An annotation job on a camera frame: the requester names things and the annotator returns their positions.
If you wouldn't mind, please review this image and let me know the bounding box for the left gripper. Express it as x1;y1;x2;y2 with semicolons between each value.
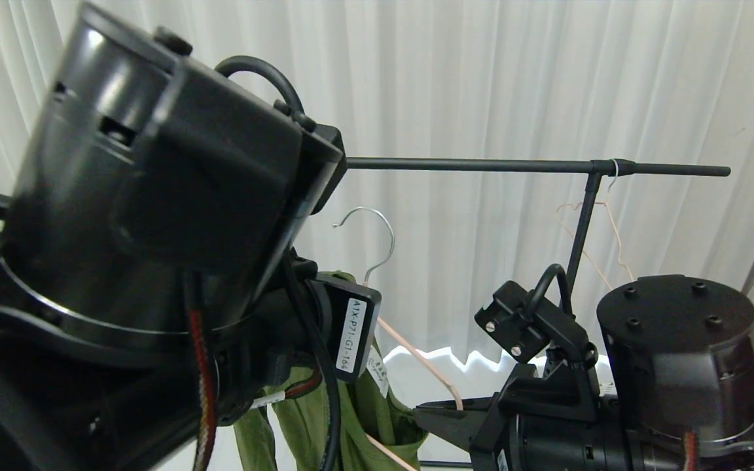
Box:
246;252;383;419

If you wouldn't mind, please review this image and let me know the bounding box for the green long-sleeved shirt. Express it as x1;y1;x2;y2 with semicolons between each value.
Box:
233;271;430;471

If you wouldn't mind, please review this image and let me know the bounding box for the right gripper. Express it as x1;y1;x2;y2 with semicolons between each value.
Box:
469;364;621;471

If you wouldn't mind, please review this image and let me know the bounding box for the black clothes rack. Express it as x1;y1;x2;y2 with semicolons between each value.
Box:
344;156;732;315

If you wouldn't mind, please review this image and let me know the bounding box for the black cable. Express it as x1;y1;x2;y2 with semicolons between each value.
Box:
281;252;343;471
215;56;317;133
523;264;572;323

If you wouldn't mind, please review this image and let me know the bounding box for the pink clothes hanger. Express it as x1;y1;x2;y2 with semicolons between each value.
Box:
332;207;464;471
555;177;637;292

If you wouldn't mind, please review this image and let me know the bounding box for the white curtain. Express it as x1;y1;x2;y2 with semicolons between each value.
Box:
0;0;754;377

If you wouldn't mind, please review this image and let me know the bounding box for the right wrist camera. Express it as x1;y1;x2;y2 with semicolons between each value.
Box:
474;280;600;419

